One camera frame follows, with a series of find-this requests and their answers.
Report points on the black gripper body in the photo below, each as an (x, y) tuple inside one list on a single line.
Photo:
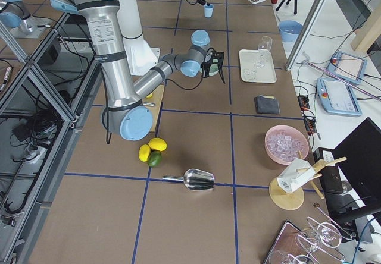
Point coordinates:
[(206, 66)]

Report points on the mint green bowl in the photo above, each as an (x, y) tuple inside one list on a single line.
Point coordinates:
[(211, 68)]

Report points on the light blue cup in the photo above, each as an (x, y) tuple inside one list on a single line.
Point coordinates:
[(208, 10)]

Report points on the blue bowl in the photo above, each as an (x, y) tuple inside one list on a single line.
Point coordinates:
[(289, 30)]

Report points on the pink bowl with ice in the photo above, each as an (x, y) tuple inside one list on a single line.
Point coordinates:
[(284, 143)]

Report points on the steel ice scoop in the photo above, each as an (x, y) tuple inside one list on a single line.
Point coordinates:
[(195, 179)]

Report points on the cream bear tray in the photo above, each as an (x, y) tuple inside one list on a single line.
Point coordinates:
[(250, 74)]

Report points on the clear wine glass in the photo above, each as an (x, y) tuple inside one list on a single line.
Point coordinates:
[(263, 52)]

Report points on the wooden cutting board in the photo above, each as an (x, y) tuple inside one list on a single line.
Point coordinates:
[(157, 99)]

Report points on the steel rod with black tip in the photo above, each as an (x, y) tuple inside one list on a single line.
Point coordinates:
[(149, 104)]

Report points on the yellow lemon upper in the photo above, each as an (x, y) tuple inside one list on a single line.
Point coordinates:
[(158, 144)]

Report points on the yellow lemon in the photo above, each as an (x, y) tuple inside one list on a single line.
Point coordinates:
[(144, 152), (158, 144)]

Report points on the yellow lemon lower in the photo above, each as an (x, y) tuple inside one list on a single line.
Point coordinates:
[(144, 152)]

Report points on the green lime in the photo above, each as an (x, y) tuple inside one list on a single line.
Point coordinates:
[(154, 159)]

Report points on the near teach pendant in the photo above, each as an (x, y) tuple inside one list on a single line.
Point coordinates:
[(337, 98)]

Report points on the teach pendant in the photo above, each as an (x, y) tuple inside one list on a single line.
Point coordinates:
[(348, 67), (337, 98)]

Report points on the far teach pendant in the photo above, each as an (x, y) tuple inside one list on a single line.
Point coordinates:
[(348, 67)]

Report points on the white paper carton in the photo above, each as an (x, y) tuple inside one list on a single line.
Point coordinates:
[(296, 174)]

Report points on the wooden cup stand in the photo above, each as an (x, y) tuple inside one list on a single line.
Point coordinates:
[(293, 201)]

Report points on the black monitor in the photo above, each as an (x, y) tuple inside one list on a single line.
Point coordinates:
[(361, 168)]

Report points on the upturned wine glasses on tray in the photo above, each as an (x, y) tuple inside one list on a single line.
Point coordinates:
[(317, 243)]

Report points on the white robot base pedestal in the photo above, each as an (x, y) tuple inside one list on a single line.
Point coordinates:
[(140, 56)]

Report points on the aluminium frame post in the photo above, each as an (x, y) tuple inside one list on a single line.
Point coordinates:
[(311, 18)]

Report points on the wooden post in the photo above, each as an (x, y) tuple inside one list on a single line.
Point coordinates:
[(368, 33)]

